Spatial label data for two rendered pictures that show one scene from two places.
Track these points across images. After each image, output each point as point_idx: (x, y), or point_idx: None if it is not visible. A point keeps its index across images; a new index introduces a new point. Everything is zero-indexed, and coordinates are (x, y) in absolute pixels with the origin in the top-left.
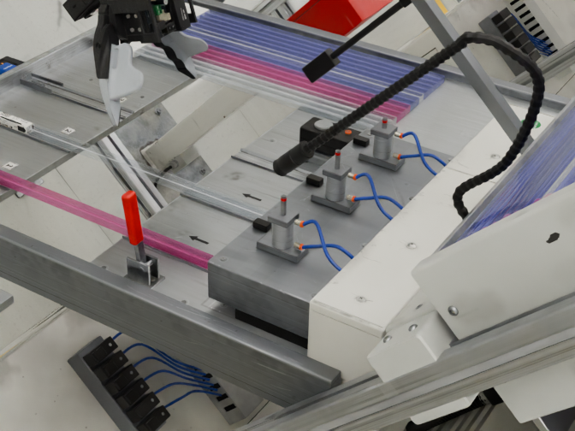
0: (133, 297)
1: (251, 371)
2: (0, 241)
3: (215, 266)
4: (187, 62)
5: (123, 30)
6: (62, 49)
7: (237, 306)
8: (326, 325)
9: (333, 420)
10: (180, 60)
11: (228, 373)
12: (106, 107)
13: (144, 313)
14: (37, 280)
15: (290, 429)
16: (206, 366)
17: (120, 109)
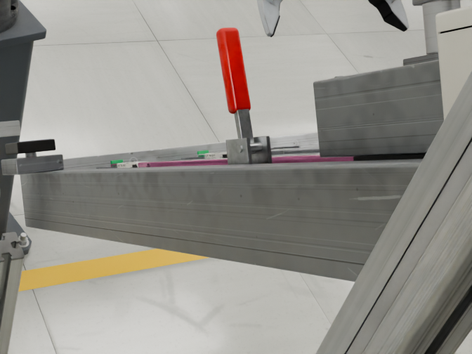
0: (212, 171)
1: (351, 226)
2: (107, 178)
3: (322, 83)
4: (395, 6)
5: None
6: (315, 133)
7: (355, 149)
8: (468, 52)
9: (447, 181)
10: (384, 0)
11: (322, 253)
12: (259, 11)
13: (223, 195)
14: (135, 220)
15: (379, 267)
16: (296, 258)
17: (278, 15)
